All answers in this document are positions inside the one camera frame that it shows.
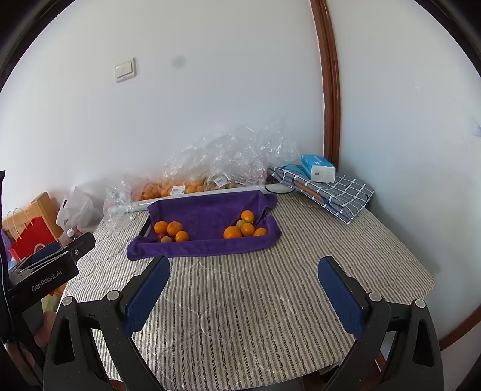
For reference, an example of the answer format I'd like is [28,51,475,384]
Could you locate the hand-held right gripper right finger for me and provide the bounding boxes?
[317,256,446,391]

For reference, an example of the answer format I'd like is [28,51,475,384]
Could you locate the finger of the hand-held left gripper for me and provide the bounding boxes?
[26,241,63,266]
[62,232,96,260]

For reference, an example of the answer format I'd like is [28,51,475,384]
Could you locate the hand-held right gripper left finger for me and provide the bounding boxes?
[43,256,171,391]

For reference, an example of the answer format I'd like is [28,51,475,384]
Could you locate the person's left hand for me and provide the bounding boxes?
[34,312,57,348]

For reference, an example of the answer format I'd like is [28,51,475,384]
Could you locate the red paper bag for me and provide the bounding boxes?
[8,208,63,264]

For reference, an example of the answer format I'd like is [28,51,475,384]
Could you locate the white plastic bag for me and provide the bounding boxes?
[56,186,104,234]

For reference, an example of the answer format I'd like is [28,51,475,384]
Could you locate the empty clear plastic bag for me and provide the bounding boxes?
[103,180,133,226]

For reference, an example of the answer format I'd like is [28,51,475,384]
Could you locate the clear plastic bag of oranges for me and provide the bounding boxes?
[130,150,207,202]

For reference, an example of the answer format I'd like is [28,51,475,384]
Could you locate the striped grey table cloth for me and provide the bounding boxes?
[56,190,438,391]

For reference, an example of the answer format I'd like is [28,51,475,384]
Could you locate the purple towel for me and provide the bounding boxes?
[127,190,282,261]

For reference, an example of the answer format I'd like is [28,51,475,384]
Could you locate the folded plaid cloth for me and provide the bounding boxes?
[268,164,375,225]

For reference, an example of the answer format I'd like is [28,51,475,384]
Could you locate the brown wooden baseboard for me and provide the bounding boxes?
[439,301,474,352]

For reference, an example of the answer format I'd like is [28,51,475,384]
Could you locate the blue white tissue pack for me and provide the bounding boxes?
[301,154,336,182]

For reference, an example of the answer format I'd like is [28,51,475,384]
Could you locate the clear plastic bag of longans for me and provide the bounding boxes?
[205,116,299,190]

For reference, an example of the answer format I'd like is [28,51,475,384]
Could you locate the black cable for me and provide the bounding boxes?
[264,180,297,195]

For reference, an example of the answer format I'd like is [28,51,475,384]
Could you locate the white light switch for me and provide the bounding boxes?
[115,57,136,83]

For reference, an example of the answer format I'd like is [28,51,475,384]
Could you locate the brown wooden door frame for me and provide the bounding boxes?
[310,0,341,170]

